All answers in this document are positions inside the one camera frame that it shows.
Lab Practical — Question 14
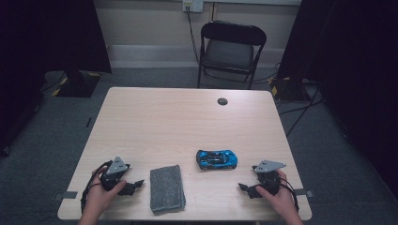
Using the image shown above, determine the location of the black floor cable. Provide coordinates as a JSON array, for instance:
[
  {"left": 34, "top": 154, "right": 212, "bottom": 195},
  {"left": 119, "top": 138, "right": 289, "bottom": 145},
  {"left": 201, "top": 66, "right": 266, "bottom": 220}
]
[
  {"left": 284, "top": 88, "right": 322, "bottom": 139},
  {"left": 278, "top": 98, "right": 324, "bottom": 116}
]

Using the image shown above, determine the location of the grey tape strip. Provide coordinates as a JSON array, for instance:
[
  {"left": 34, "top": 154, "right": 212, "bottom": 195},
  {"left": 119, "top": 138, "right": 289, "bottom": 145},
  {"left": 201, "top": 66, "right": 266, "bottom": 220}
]
[
  {"left": 53, "top": 190, "right": 79, "bottom": 202},
  {"left": 293, "top": 187, "right": 314, "bottom": 199}
]

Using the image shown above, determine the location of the black stand base yellow tape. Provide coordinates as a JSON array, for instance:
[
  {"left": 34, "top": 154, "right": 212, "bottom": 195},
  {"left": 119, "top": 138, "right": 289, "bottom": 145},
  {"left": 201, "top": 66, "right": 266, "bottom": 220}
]
[
  {"left": 270, "top": 76, "right": 314, "bottom": 101},
  {"left": 51, "top": 69, "right": 102, "bottom": 98}
]

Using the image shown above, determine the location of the black folding chair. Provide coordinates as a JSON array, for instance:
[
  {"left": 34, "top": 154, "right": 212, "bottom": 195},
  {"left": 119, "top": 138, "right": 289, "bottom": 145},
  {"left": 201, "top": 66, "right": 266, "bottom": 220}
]
[{"left": 196, "top": 20, "right": 268, "bottom": 90}]

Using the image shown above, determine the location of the person's right hand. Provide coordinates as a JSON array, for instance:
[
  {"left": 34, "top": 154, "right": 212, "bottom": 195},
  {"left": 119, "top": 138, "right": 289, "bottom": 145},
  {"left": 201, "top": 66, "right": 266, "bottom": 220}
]
[{"left": 255, "top": 170, "right": 300, "bottom": 220}]

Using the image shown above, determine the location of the black curtain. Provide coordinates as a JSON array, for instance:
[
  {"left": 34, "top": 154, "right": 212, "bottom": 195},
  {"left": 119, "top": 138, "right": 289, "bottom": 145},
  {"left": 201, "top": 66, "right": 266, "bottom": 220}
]
[
  {"left": 276, "top": 0, "right": 398, "bottom": 201},
  {"left": 0, "top": 0, "right": 113, "bottom": 158}
]

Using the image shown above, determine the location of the person's left hand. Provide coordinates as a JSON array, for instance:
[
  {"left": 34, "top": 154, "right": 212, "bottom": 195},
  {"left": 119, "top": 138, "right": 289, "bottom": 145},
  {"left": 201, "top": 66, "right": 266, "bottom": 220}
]
[{"left": 83, "top": 166, "right": 128, "bottom": 217}]

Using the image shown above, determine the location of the white wall socket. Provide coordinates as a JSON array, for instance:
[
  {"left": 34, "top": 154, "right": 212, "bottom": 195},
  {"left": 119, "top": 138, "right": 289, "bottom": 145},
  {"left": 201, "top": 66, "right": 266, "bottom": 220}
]
[{"left": 182, "top": 0, "right": 205, "bottom": 13}]

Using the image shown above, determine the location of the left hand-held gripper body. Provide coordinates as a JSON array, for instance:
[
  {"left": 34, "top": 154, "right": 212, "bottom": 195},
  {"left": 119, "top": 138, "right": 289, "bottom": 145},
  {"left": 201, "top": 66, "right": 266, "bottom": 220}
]
[{"left": 99, "top": 156, "right": 131, "bottom": 192}]

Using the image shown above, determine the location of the grey towel cloth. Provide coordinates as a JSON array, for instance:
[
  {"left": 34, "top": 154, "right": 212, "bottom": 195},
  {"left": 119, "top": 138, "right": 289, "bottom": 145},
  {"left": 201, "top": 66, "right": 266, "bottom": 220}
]
[{"left": 149, "top": 164, "right": 187, "bottom": 216}]

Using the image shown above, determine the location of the black socket cable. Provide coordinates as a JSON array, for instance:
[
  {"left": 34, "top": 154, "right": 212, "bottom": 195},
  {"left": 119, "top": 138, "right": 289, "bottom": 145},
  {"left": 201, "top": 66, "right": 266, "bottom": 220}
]
[{"left": 186, "top": 7, "right": 202, "bottom": 65}]

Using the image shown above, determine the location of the blue toy car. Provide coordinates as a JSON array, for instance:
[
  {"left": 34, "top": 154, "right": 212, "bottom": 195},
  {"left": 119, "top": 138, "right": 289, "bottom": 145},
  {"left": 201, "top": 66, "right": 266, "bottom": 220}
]
[{"left": 195, "top": 149, "right": 238, "bottom": 171}]

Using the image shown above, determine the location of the right hand-held gripper cable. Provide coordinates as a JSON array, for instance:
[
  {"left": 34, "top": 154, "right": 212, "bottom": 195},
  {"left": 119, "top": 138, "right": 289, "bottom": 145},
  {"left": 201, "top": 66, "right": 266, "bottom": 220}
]
[{"left": 278, "top": 176, "right": 300, "bottom": 213}]

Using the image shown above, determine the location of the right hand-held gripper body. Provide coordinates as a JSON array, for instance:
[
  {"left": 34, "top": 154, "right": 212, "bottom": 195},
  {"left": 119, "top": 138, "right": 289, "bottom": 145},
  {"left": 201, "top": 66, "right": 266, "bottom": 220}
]
[{"left": 252, "top": 159, "right": 287, "bottom": 197}]

